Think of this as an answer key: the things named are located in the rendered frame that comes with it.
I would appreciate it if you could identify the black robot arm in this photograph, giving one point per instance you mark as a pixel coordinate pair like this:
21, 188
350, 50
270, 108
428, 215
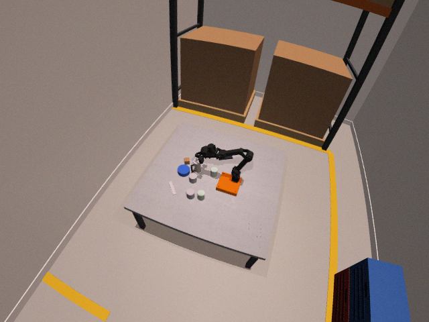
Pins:
224, 153

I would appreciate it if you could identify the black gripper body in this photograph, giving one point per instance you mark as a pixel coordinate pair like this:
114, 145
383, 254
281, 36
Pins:
201, 158

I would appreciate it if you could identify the blue cylinder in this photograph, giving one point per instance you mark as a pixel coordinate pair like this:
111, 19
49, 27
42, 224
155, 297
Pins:
183, 170

